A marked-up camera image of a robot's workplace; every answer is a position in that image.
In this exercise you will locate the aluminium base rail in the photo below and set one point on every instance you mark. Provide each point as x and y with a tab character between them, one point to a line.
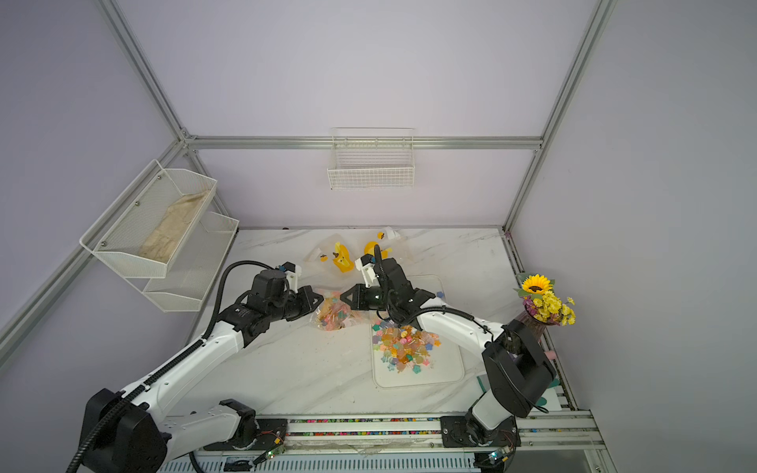
395	443

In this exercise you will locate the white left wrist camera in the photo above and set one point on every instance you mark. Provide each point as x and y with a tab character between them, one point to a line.
293	272

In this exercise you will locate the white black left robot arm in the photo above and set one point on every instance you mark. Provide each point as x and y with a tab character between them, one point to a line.
129	430

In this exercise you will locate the white two-tier mesh shelf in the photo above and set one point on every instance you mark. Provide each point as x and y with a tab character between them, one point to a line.
184	283

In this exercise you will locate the sunflower and yellow flower bouquet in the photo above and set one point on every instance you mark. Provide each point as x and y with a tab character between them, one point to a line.
541	304

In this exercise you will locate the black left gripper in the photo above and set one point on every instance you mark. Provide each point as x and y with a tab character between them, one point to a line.
307	293

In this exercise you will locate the dark glass vase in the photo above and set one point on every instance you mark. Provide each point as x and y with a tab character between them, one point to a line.
526	322

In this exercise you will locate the white plastic tray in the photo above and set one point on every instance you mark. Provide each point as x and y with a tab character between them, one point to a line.
447	368

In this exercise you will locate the pile of candies on tray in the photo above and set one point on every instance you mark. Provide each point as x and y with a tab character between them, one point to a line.
403	348

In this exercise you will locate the white wire wall basket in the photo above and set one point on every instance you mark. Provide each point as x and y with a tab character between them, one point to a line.
366	158

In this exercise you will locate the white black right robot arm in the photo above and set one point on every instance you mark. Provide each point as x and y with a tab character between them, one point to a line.
516	367

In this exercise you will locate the clear ziploc bag of candies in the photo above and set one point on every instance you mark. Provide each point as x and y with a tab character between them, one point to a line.
392	244

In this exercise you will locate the beige cloth in shelf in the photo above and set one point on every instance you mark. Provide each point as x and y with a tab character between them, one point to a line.
164	240

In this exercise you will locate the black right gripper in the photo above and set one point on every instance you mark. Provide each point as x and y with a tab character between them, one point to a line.
363	303

